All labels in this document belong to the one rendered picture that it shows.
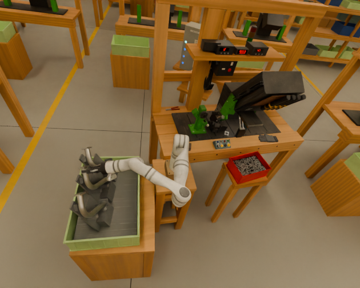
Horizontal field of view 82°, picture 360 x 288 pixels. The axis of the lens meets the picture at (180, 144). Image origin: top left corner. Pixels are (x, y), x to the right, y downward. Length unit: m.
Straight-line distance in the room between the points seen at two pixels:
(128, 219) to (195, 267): 1.05
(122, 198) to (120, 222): 0.17
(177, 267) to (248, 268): 0.72
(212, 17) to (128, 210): 1.58
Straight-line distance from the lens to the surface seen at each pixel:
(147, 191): 1.68
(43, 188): 2.85
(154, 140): 2.47
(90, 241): 1.39
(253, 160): 2.00
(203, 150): 1.86
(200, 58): 1.84
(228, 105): 1.97
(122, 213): 1.54
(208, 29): 1.91
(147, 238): 1.53
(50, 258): 2.47
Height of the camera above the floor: 2.24
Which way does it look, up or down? 46 degrees down
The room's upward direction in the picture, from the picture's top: 12 degrees clockwise
